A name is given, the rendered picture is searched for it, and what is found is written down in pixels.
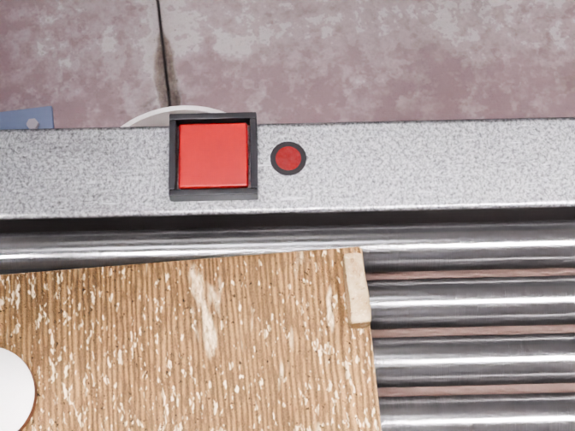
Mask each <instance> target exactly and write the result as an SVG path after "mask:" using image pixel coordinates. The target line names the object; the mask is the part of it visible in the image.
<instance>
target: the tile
mask: <svg viewBox="0 0 575 431"><path fill-rule="evenodd" d="M36 403H37V385H36V381H35V379H34V376H33V373H32V371H31V370H30V369H29V367H28V366H27V364H26V363H25V362H24V361H23V360H22V359H20V358H19V357H18V356H16V355H15V354H14V353H13V352H11V351H8V350H5V349H3V348H0V431H22V429H23V428H24V427H25V426H26V425H27V424H28V422H29V421H30V419H31V417H32V415H33V412H34V410H35V406H36Z"/></svg>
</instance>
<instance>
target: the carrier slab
mask: <svg viewBox="0 0 575 431"><path fill-rule="evenodd" d="M346 253H361V255H362V258H363V252H362V248H361V247H360V246H356V247H346V248H334V249H323V250H313V251H291V252H281V253H270V254H258V255H248V256H237V257H216V258H205V259H193V260H183V261H172V262H161V263H140V264H129V265H118V266H107V267H96V268H85V269H64V270H53V271H42V272H32V273H20V274H9V275H0V348H3V349H5V350H8V351H11V352H13V353H14V354H15V355H16V356H18V357H19V358H20V359H22V360H23V361H24V362H25V363H26V364H27V366H28V367H29V369H30V370H31V371H32V373H33V376H34V379H35V381H36V385H37V403H36V406H35V410H34V412H33V415H32V417H31V419H30V421H29V422H28V424H27V425H26V426H25V427H24V428H23V429H22V431H382V425H381V417H380V410H379V402H378V393H377V385H376V371H375V362H374V354H373V346H372V338H371V330H370V326H369V327H367V328H350V327H349V326H348V319H347V305H346V296H345V286H344V276H343V256H344V254H346Z"/></svg>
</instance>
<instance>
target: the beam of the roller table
mask: <svg viewBox="0 0 575 431"><path fill-rule="evenodd" d="M257 136H258V200H228V201H190V202H170V199H169V126H162V127H85V128H46V129H6V130H0V233H22V232H60V231H97V230H134V229H171V228H209V227H283V226H320V225H358V224H395V223H432V222H469V221H544V220H575V117H553V118H513V119H474V120H435V121H358V122H319V123H279V124H257ZM287 141H290V142H294V143H296V144H299V145H300V146H301V147H302V148H303V149H304V151H305V153H306V164H305V166H304V168H303V169H302V170H301V171H300V172H299V173H297V174H294V175H283V174H279V173H277V172H276V171H275V170H274V169H273V167H272V166H271V163H270V154H271V152H272V150H273V149H274V148H275V147H276V146H277V145H278V144H280V143H282V142H287Z"/></svg>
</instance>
